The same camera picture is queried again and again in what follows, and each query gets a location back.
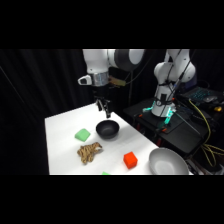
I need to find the red cube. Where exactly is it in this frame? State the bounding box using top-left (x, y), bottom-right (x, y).
top-left (122, 151), bottom-right (139, 170)

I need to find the grey bowl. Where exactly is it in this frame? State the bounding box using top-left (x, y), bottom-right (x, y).
top-left (148, 147), bottom-right (191, 176)

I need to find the black robot stand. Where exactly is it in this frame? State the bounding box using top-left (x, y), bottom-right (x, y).
top-left (123, 95), bottom-right (224, 169)

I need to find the tan box behind wrist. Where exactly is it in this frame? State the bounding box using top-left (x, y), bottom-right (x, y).
top-left (108, 76), bottom-right (127, 89)

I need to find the yellow cable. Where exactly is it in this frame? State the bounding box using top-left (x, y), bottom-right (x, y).
top-left (187, 97), bottom-right (224, 168)

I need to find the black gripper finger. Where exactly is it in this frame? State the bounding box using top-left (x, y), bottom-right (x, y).
top-left (95, 99), bottom-right (104, 113)
top-left (103, 99), bottom-right (112, 120)

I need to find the black laptop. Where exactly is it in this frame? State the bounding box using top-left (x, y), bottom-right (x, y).
top-left (182, 85), bottom-right (224, 105)

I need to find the black bowl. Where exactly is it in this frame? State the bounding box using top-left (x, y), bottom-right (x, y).
top-left (95, 119), bottom-right (121, 141)

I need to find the black curtain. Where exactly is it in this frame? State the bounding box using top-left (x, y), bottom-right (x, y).
top-left (0, 49), bottom-right (224, 176)

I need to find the tan braided rope toy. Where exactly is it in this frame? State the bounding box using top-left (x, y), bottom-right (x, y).
top-left (76, 141), bottom-right (104, 165)

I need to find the green square block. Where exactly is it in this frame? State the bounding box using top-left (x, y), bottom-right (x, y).
top-left (74, 128), bottom-right (92, 142)

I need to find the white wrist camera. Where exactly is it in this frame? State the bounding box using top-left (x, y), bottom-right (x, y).
top-left (77, 74), bottom-right (92, 86)

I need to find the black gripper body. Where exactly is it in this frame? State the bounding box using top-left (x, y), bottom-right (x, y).
top-left (92, 85), bottom-right (111, 104)

